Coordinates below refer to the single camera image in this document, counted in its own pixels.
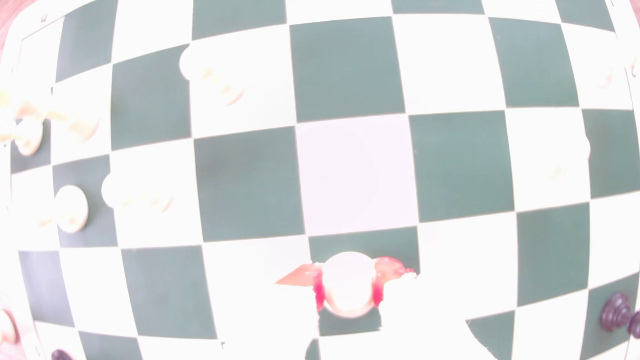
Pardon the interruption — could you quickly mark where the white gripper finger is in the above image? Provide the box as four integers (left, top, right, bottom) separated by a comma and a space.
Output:
220, 262, 327, 360
372, 256, 495, 360

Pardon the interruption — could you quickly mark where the white chess bishop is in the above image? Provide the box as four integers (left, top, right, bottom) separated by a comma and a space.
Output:
320, 251, 379, 319

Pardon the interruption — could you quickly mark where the green and white chess mat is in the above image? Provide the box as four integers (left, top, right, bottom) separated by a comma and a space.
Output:
0, 0, 640, 360

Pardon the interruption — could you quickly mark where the white chess pawn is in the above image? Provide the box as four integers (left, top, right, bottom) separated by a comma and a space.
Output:
101, 172, 174, 215
50, 184, 90, 234
542, 132, 592, 183
12, 117, 45, 157
179, 44, 246, 107

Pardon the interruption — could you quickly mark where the white chess king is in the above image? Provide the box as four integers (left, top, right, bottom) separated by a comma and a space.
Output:
0, 87, 101, 144

